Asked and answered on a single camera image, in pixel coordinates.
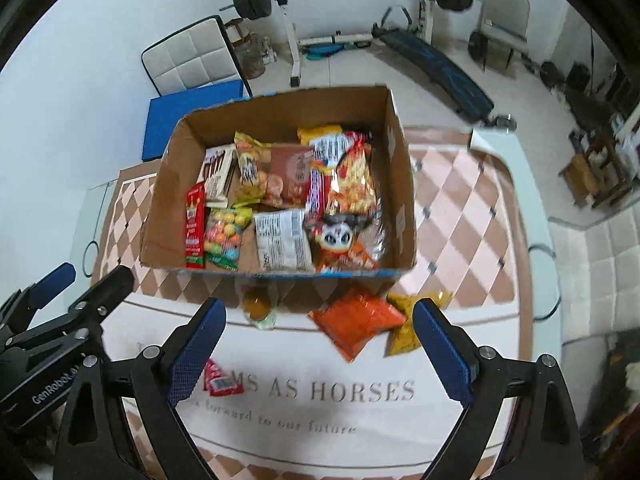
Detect long red snack packet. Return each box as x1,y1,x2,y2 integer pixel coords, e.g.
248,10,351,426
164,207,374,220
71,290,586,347
185,183,207,269

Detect blue foam mat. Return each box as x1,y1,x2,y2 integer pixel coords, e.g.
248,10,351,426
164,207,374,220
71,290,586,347
141,79,244,163

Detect black sit-up bench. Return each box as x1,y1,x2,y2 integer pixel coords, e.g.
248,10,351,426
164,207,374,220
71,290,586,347
371,5,496,124

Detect white and silver snack packet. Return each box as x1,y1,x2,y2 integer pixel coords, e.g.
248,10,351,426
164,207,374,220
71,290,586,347
253,208,316,275

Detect diamond pattern tablecloth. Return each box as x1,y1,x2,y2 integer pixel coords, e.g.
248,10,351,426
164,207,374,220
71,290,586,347
92,127,534,480

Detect black speaker box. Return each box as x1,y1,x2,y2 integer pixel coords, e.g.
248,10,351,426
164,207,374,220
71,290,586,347
567,62,592,92

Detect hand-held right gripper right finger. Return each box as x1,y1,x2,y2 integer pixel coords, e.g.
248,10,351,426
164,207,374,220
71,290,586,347
411,297,586,480

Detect large instant noodle packet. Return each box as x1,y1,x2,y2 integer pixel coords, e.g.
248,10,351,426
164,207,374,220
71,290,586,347
298,124,382,232

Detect yellow chips packet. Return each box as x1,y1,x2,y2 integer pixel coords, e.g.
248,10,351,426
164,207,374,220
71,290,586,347
233,131,272,207

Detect cardboard box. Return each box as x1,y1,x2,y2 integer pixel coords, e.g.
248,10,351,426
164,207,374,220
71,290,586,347
139,85,419,282

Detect glass jar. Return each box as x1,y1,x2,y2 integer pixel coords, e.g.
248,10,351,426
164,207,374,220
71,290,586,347
233,32,267,80

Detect black exercise machine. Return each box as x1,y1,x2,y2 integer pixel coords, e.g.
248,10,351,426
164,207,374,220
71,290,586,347
564,60,632,132

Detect orange snack packet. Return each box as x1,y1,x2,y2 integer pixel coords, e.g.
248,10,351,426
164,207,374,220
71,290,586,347
307,287,407,364

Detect blue balance discs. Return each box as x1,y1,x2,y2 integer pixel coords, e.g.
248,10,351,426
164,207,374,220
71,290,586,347
304,42,347,62

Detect chrome dumbbell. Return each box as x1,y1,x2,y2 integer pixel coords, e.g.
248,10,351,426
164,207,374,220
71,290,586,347
486,113,519,132

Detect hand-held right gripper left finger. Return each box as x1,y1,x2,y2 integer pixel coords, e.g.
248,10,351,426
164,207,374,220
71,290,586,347
52,297,227,480

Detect brown wooden chair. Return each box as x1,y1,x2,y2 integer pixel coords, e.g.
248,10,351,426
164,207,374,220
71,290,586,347
585,127,637,211

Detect panda print snack packet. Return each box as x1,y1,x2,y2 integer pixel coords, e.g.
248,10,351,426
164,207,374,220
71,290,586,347
304,214,387,274

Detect colourful candy ball bag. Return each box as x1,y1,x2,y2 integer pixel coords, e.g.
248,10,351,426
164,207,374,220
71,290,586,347
203,205,254,273

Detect grey folding chair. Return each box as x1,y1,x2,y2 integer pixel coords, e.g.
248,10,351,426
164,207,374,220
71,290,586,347
468,0,531,69

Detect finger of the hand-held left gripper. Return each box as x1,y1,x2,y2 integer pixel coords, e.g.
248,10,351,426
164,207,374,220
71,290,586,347
0,262,77,331
65,265,135,332

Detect white weight rack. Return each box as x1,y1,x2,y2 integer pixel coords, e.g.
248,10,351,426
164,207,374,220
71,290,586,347
267,0,442,89

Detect small wooden stool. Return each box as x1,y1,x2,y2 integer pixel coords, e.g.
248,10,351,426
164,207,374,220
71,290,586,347
558,152,602,207

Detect white padded lounge chair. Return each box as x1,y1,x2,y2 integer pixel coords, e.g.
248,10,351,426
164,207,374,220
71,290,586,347
547,204,640,342

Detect black and white biscuit box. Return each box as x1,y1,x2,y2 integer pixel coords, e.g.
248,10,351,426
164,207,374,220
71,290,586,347
200,144,237,209

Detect orange jelly cup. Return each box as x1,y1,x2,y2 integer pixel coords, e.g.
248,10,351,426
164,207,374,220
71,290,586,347
241,284,279,332

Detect small black barbell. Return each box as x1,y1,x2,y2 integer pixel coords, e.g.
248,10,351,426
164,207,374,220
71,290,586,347
539,61,567,87

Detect yellow snack packet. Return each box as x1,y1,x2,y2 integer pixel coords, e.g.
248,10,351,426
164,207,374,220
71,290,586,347
384,290,454,359

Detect brown snack packet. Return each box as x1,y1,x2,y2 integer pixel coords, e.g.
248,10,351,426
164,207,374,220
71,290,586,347
262,143,314,209

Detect white padded chair black frame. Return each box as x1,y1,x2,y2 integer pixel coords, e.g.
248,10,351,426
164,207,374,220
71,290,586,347
141,15,254,97

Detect small red candy packet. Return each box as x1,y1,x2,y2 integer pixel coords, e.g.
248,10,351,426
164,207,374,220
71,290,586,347
206,358,242,397

